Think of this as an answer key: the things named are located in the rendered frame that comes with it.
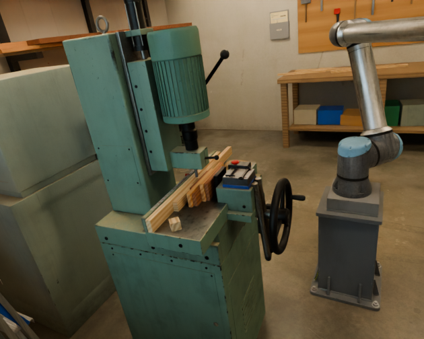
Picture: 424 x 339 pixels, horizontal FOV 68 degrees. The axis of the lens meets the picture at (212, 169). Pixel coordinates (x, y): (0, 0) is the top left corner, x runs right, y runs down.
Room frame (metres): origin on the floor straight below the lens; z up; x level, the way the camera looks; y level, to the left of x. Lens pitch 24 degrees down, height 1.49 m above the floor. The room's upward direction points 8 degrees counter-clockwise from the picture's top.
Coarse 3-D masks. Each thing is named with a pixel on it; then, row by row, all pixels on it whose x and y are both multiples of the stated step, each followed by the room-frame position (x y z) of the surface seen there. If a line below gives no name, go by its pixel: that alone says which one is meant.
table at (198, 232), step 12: (252, 168) 1.28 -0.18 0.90; (204, 204) 1.02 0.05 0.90; (216, 204) 1.01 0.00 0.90; (180, 216) 0.97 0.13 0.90; (192, 216) 0.95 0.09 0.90; (204, 216) 0.94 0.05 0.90; (216, 216) 0.93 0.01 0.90; (228, 216) 0.99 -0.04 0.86; (240, 216) 0.97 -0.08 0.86; (252, 216) 0.96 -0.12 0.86; (168, 228) 0.90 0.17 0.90; (192, 228) 0.88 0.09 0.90; (204, 228) 0.87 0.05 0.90; (216, 228) 0.91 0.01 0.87; (156, 240) 0.88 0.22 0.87; (168, 240) 0.86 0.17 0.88; (180, 240) 0.84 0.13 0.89; (192, 240) 0.82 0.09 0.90; (204, 240) 0.83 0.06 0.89; (192, 252) 0.82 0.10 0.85; (204, 252) 0.81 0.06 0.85
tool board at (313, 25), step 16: (304, 0) 4.13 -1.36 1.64; (320, 0) 4.05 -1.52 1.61; (336, 0) 3.98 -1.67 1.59; (352, 0) 3.89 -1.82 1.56; (368, 0) 3.81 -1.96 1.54; (384, 0) 3.73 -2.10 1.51; (400, 0) 3.65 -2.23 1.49; (416, 0) 3.58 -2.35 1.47; (304, 16) 4.16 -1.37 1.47; (320, 16) 4.06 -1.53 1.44; (336, 16) 3.98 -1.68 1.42; (352, 16) 3.89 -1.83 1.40; (368, 16) 3.80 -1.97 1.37; (384, 16) 3.72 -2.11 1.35; (400, 16) 3.64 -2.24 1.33; (416, 16) 3.57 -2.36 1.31; (304, 32) 4.16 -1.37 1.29; (320, 32) 4.06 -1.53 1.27; (304, 48) 4.16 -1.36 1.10; (320, 48) 4.06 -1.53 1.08; (336, 48) 3.97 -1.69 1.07
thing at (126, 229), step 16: (96, 224) 1.16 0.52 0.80; (112, 224) 1.14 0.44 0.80; (128, 224) 1.13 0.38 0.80; (240, 224) 1.10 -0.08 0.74; (112, 240) 1.12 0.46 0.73; (128, 240) 1.08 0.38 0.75; (144, 240) 1.05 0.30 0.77; (224, 240) 0.95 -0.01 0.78; (176, 256) 0.98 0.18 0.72; (192, 256) 0.95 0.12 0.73; (208, 256) 0.92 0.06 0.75; (224, 256) 0.93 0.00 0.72
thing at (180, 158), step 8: (176, 152) 1.16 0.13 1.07; (184, 152) 1.15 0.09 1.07; (192, 152) 1.14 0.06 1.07; (200, 152) 1.12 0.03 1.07; (176, 160) 1.16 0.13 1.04; (184, 160) 1.15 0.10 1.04; (192, 160) 1.13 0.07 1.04; (200, 160) 1.12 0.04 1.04; (208, 160) 1.17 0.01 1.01; (184, 168) 1.15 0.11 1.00; (192, 168) 1.13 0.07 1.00; (200, 168) 1.12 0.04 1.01
